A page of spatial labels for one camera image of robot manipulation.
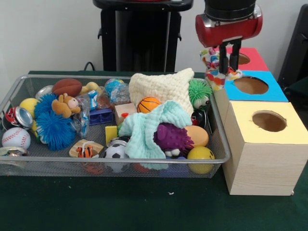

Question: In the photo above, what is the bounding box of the blue spiky ball toy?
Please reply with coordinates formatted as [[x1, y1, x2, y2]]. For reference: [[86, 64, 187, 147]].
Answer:
[[33, 93, 77, 151]]

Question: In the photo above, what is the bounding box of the yellow smiley ball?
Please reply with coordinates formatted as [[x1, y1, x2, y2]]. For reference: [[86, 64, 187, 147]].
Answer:
[[187, 146, 216, 174]]

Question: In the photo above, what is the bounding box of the small soccer ball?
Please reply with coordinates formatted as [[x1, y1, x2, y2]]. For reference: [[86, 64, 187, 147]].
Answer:
[[103, 143, 129, 173]]

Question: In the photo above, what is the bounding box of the cream knitted cloth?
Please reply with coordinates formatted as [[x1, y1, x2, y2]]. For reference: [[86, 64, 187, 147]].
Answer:
[[128, 67, 195, 116]]

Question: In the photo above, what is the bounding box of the small orange basketball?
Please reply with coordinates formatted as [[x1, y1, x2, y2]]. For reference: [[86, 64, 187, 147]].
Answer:
[[137, 96, 161, 114]]

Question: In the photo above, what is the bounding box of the polka dot patterned cloth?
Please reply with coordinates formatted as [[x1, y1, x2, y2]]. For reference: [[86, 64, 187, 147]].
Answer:
[[198, 47, 244, 92]]

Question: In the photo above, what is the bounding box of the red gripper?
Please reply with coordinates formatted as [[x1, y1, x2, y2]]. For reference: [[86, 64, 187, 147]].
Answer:
[[195, 9, 263, 75]]

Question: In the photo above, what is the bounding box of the purple spiky toy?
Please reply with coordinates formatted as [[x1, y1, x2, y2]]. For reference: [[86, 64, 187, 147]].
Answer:
[[154, 122, 195, 157]]

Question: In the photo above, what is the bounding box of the green spiky ball toy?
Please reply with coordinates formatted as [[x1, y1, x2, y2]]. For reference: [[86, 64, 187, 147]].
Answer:
[[188, 79, 214, 110]]

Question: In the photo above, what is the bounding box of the mint green knitted cloth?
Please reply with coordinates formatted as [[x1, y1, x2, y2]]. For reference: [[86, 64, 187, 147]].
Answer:
[[118, 100, 193, 169]]

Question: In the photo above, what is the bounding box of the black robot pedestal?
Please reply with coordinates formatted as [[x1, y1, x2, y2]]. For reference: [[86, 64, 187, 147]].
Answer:
[[92, 0, 194, 72]]

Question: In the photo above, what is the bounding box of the small baseball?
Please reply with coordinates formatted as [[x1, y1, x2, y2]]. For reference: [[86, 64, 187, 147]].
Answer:
[[1, 127, 31, 148]]

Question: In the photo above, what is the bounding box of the wooden box with three holes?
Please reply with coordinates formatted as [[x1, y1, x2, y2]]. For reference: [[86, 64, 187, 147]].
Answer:
[[205, 47, 308, 196]]

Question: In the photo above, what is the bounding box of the black panel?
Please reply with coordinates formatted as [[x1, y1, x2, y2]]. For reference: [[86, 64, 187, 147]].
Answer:
[[278, 4, 308, 84]]

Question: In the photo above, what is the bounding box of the clear mesh bin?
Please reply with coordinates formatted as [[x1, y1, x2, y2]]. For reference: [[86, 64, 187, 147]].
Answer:
[[0, 74, 231, 179]]

